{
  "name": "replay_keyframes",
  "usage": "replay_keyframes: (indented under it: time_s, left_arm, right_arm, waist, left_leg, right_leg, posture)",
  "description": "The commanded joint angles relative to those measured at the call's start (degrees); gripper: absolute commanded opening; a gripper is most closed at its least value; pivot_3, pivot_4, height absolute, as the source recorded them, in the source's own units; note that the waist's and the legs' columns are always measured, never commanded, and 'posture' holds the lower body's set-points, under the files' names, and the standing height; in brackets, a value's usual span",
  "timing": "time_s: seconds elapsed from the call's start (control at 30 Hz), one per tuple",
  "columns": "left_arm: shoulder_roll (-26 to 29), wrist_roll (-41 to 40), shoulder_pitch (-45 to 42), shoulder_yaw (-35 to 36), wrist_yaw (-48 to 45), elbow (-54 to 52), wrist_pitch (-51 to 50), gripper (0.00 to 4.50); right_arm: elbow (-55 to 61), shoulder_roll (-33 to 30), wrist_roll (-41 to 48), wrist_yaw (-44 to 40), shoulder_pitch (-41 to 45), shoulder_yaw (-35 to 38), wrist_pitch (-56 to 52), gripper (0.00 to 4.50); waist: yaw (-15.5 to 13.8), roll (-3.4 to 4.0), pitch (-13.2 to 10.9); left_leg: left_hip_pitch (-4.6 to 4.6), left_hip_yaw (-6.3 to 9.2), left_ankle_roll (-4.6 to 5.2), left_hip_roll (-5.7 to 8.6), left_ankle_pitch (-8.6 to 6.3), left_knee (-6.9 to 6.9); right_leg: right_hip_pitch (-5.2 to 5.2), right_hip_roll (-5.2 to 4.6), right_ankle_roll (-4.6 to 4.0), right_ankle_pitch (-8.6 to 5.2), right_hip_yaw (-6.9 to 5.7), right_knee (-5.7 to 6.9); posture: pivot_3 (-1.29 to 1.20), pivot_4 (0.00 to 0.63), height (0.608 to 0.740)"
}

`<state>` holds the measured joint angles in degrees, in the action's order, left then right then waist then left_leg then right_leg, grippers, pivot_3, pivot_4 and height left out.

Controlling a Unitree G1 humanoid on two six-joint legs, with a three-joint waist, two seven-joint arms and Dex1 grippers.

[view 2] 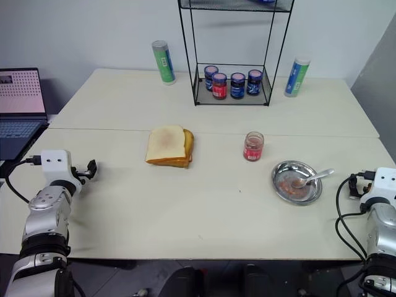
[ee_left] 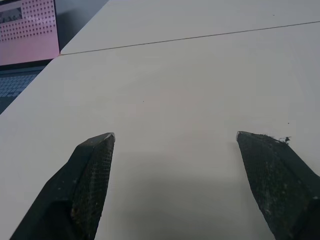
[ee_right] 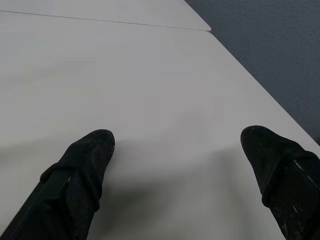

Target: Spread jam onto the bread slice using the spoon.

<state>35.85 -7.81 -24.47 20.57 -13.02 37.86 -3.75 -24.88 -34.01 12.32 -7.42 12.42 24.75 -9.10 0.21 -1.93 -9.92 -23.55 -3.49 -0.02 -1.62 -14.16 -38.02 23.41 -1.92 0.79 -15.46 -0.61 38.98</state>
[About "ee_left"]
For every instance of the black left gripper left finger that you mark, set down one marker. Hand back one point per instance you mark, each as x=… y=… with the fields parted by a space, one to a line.
x=75 y=190

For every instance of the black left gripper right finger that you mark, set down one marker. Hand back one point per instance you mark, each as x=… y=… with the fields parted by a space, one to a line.
x=277 y=185

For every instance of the laptop with pink screen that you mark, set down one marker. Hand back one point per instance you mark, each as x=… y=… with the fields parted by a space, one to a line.
x=22 y=42

